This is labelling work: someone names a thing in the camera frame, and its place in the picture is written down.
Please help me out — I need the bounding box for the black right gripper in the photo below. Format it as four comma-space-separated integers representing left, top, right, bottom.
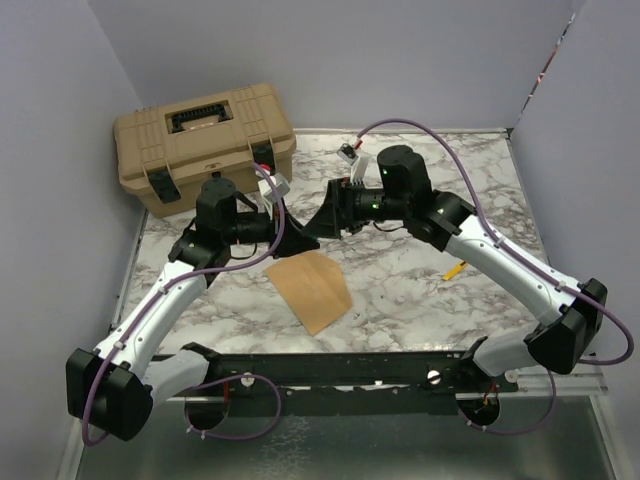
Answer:
301, 177, 409, 239

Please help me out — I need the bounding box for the brown paper envelope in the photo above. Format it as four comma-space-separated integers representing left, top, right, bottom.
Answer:
265, 251, 353, 336

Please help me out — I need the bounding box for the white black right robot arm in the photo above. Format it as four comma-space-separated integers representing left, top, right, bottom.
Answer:
303, 145, 607, 391

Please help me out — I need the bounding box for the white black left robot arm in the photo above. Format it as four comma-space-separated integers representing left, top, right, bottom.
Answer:
65, 177, 319, 446

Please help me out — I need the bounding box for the yellow black utility knife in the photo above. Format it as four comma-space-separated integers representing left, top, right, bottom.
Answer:
443, 262, 467, 281

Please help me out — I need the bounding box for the tan plastic toolbox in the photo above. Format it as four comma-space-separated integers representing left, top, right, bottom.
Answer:
114, 83, 297, 218

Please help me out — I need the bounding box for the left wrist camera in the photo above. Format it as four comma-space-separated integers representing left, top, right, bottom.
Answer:
255, 166, 290, 205

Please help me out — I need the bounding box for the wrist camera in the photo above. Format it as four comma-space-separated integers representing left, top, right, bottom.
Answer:
338, 140, 369, 185
255, 166, 290, 205

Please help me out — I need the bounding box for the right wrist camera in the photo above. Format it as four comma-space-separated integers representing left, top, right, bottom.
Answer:
338, 140, 369, 185

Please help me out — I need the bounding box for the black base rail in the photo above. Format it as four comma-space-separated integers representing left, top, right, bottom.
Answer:
185, 343, 518, 417

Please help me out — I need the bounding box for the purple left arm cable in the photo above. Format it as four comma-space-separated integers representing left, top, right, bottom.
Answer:
79, 162, 287, 447

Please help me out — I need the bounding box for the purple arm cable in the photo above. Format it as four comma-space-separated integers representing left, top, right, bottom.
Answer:
357, 117, 635, 436
79, 162, 287, 447

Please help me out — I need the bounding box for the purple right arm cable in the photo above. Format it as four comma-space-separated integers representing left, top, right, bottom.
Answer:
357, 117, 635, 436

